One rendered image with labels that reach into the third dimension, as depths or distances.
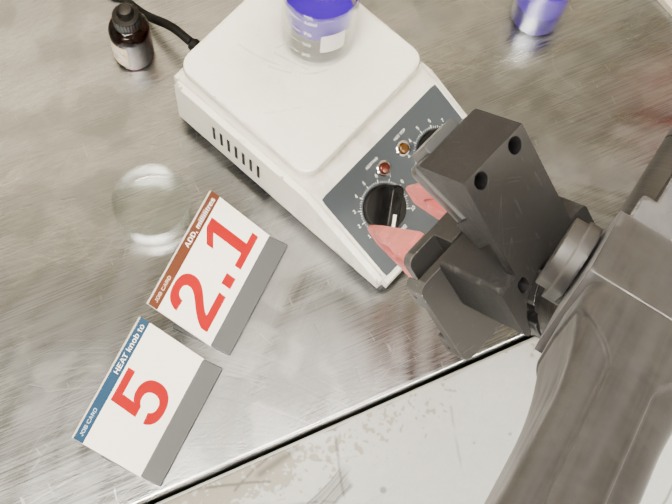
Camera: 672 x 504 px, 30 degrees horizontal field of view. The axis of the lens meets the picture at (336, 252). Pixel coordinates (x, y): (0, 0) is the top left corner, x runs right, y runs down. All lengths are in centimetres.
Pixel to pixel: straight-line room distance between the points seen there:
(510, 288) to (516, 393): 26
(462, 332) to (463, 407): 18
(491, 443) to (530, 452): 41
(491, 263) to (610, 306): 14
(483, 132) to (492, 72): 35
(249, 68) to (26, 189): 19
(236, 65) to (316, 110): 6
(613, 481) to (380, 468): 41
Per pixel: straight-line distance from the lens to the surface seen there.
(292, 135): 83
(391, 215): 84
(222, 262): 87
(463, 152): 61
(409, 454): 87
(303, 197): 84
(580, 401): 49
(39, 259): 91
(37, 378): 88
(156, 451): 86
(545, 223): 64
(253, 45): 86
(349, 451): 86
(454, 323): 69
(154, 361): 85
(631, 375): 50
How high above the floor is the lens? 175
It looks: 72 degrees down
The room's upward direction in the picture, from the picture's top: 10 degrees clockwise
